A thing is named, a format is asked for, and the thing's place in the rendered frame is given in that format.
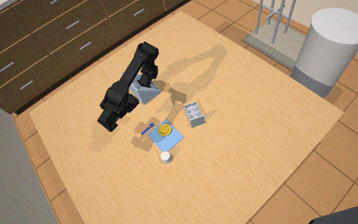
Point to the grey cylinder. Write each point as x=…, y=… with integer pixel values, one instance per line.
x=165, y=156

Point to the grey dish rack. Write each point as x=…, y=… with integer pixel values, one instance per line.
x=194, y=115

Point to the yellow plate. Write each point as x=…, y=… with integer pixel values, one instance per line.
x=164, y=129

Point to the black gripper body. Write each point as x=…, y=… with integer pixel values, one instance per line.
x=132, y=101

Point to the light blue flat mat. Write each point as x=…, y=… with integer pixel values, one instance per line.
x=165, y=143

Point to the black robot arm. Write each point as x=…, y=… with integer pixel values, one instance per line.
x=116, y=97

